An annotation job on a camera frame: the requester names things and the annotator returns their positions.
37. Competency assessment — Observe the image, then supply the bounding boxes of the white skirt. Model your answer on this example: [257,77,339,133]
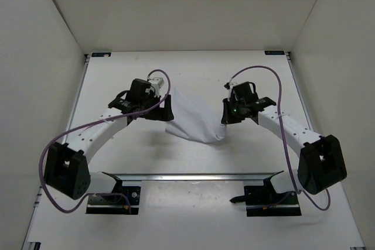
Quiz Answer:
[165,87,227,143]

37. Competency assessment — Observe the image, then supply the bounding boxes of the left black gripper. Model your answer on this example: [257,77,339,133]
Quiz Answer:
[141,91,175,120]

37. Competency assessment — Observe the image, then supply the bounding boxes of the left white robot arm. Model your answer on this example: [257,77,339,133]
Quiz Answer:
[39,77,174,202]

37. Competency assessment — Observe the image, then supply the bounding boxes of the aluminium rail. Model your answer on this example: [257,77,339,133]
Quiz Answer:
[98,172,277,181]

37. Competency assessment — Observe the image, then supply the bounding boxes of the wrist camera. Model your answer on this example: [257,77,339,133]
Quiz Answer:
[224,81,238,90]
[148,77,165,95]

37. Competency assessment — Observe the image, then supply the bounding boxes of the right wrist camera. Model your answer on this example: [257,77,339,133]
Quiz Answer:
[224,81,238,90]

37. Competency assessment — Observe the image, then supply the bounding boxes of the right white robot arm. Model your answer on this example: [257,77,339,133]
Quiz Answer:
[221,81,347,204]

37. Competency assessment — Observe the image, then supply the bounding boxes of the left blue label sticker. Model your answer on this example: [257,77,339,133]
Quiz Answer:
[91,52,111,57]

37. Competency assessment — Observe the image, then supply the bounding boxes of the blue label sticker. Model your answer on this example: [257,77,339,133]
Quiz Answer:
[91,52,111,57]
[264,50,285,56]

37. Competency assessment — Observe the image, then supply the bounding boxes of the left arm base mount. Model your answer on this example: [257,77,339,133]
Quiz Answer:
[86,186,141,215]

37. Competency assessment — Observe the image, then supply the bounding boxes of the right blue label sticker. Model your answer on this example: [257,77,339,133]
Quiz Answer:
[264,50,285,56]

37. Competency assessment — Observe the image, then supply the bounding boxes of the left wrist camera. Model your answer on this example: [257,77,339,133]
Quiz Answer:
[148,77,165,95]

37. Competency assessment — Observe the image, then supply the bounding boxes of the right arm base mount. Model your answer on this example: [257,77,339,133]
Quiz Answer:
[230,186,302,217]

